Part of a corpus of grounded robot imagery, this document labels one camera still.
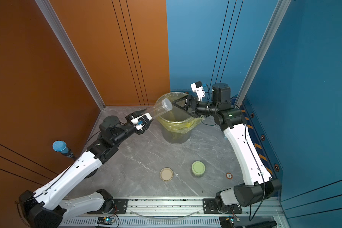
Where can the black tube at bottom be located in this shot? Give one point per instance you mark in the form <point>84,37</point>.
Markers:
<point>264,224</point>

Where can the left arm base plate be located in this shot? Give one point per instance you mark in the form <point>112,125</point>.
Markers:
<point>119,206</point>

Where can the aluminium front rail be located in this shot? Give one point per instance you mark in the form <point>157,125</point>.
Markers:
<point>180,212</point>

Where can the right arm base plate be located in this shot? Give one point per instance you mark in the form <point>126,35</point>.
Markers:
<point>211,205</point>

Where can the red poker chip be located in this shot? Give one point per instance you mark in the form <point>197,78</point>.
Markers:
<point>229,176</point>

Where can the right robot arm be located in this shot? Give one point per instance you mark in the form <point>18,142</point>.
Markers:
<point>258,184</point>

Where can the mesh trash bin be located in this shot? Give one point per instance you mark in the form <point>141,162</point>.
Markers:
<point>175,138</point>

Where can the left green circuit board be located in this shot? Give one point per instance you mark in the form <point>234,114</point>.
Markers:
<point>108,221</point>

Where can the jar with green lid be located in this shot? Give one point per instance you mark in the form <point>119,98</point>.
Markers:
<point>198,168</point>

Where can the blue foam-tipped microphone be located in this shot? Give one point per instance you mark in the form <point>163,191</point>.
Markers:
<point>61,147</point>

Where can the yellow trash bag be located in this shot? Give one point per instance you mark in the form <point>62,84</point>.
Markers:
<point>176,121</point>

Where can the tall jar with clear lid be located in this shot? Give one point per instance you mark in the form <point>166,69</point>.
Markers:
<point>160,108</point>

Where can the right circuit board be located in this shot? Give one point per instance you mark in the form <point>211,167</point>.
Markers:
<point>232,220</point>

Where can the cream jar lid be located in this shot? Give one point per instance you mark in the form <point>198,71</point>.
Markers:
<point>166,174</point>

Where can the black microphone stand base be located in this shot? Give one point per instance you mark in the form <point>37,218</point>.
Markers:
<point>91,174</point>

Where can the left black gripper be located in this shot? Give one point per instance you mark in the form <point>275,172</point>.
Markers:
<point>133,115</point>

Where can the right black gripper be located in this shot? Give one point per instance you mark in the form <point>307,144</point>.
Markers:
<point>193,101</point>

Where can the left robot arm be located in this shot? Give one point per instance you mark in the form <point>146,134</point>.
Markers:
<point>47,208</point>

